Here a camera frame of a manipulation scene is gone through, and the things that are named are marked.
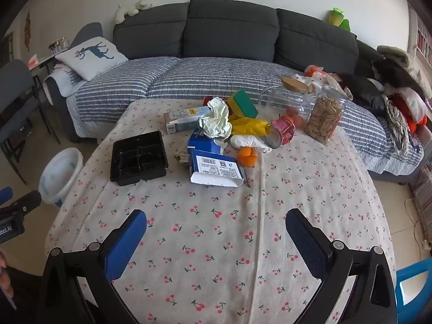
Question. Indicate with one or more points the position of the long blue white box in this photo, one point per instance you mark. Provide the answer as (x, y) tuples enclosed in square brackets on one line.
[(182, 119)]

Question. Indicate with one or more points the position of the open blue white carton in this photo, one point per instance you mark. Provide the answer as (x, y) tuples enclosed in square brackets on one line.
[(212, 162)]

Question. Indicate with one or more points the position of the person's left hand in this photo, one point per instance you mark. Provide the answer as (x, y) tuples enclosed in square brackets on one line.
[(5, 276)]

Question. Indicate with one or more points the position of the red orange garment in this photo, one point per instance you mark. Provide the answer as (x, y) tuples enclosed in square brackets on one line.
[(413, 114)]

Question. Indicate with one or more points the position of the black garment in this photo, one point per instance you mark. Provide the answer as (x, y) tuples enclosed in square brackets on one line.
[(391, 74)]

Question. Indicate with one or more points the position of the dark grey sofa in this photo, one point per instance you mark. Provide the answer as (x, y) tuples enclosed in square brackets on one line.
[(229, 30)]

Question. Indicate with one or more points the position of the glass teapot wooden lid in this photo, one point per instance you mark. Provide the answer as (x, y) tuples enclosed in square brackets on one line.
[(287, 98)]

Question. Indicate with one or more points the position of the white deer print pillow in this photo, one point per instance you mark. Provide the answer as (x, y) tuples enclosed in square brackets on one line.
[(91, 55)]

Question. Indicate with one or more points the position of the yellow plastic wrapper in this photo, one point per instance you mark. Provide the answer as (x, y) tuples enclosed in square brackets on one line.
[(249, 125)]

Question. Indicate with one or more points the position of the green plush toy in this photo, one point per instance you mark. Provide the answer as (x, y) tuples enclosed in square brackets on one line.
[(339, 18)]

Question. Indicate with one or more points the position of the small glass jar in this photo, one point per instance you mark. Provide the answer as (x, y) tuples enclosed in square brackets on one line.
[(63, 43), (54, 48)]

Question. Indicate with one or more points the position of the black plastic tray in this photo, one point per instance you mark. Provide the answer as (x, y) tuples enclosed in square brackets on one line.
[(138, 158)]

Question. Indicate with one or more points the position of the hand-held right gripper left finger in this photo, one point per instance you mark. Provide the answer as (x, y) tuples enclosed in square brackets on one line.
[(125, 246)]

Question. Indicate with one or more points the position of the pink label tin can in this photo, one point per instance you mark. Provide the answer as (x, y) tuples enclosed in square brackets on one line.
[(283, 131)]

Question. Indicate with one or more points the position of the beige fluffy blanket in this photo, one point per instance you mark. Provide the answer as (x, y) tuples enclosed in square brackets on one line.
[(403, 59)]

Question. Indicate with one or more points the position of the bookshelf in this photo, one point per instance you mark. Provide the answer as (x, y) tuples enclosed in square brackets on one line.
[(423, 40)]

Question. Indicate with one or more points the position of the orange fruit on table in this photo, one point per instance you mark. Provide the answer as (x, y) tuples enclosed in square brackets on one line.
[(247, 157)]

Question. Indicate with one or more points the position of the light folded blanket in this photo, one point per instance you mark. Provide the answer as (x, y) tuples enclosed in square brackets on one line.
[(62, 81)]

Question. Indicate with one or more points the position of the red cartoon print can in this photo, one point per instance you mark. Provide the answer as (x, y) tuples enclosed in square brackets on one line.
[(206, 101)]

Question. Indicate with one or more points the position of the red hanging wall ornament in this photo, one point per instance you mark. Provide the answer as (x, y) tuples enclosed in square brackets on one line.
[(27, 27)]

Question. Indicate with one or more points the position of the brown paper scraps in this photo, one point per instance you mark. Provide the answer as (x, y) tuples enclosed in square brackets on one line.
[(184, 158)]

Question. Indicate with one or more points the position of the tangerine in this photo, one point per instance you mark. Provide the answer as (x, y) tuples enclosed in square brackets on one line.
[(287, 118), (292, 111), (297, 120)]

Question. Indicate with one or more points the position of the white tissue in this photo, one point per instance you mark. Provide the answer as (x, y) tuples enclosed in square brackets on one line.
[(248, 141)]

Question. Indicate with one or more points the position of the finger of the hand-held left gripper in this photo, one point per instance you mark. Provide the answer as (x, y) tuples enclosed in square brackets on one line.
[(5, 194)]

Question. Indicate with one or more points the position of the white side table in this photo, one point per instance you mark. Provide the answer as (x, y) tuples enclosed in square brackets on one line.
[(47, 61)]

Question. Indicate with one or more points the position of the orange white plastic bag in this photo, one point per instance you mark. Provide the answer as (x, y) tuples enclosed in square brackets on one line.
[(317, 72)]

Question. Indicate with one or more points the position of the grey knitted cloth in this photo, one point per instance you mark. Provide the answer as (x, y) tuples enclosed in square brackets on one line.
[(398, 125)]

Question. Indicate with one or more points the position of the green yellow sponge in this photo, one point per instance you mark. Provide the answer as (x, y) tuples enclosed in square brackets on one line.
[(244, 103)]

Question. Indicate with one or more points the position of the white plush toy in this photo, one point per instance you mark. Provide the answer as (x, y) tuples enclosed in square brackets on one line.
[(131, 8)]

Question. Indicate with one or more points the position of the grey metal frame chair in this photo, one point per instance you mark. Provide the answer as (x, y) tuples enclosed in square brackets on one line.
[(17, 101)]

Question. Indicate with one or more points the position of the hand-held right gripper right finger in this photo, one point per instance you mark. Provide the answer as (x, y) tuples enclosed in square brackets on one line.
[(307, 246)]

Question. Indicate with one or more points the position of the glass jar of seeds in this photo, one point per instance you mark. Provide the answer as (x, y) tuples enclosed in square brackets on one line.
[(325, 118)]

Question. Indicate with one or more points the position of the cherry print tablecloth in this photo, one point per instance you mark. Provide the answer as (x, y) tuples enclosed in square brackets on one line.
[(216, 229)]

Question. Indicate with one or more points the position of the crumpled white paper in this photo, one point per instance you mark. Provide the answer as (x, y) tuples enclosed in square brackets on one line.
[(216, 119)]

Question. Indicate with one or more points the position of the blue plastic stool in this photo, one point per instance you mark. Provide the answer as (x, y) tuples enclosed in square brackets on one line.
[(413, 276)]

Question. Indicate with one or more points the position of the white trash bin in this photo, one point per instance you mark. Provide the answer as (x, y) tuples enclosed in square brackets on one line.
[(60, 175)]

